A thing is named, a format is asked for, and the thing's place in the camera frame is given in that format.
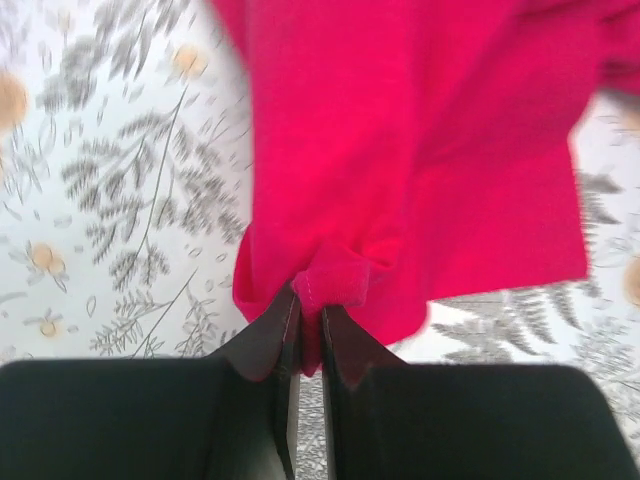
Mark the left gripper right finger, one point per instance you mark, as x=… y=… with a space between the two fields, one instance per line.
x=388 y=419

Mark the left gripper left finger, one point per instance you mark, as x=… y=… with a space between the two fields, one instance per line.
x=227 y=415

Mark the red t shirt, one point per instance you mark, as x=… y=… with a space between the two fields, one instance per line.
x=407 y=151

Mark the floral patterned table mat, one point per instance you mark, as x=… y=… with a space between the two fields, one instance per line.
x=127 y=180

